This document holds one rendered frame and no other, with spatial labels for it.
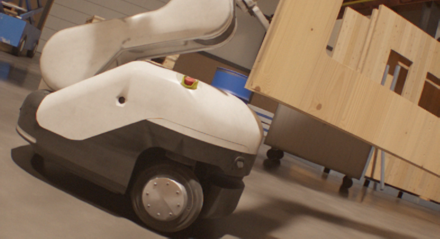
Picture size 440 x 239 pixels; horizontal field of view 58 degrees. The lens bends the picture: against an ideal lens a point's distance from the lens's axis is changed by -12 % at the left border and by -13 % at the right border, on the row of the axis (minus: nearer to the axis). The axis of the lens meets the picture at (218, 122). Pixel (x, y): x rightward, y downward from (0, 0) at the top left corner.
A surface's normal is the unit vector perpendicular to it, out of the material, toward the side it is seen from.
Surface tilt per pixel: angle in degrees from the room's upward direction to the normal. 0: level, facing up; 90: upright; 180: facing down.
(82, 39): 90
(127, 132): 90
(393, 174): 90
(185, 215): 90
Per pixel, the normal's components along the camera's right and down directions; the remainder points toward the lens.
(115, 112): -0.11, -0.02
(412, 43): 0.28, 0.13
